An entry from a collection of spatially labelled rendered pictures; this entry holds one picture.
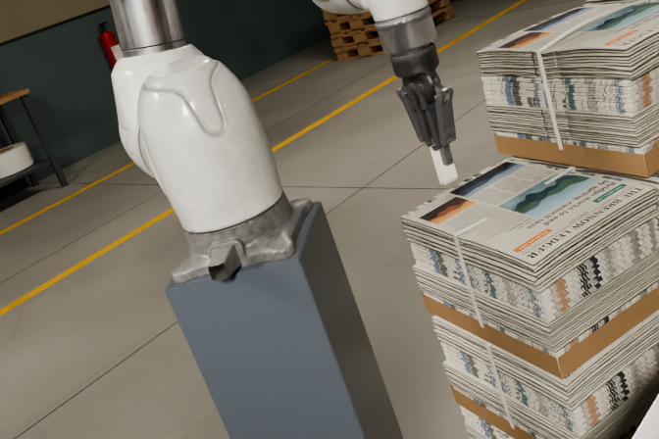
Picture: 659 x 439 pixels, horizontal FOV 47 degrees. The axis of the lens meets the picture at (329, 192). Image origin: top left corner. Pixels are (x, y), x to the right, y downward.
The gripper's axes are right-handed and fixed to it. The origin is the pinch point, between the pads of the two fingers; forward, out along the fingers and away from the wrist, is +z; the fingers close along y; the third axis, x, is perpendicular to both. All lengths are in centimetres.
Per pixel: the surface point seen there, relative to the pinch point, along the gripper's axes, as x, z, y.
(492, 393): 1.4, 48.8, 3.3
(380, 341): -27, 96, 112
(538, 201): -14.0, 13.1, -4.3
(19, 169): 36, 67, 590
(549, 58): -27.2, -8.5, -0.2
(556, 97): -27.0, -1.1, 0.0
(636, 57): -29.0, -8.0, -17.4
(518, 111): -26.4, 1.9, 10.5
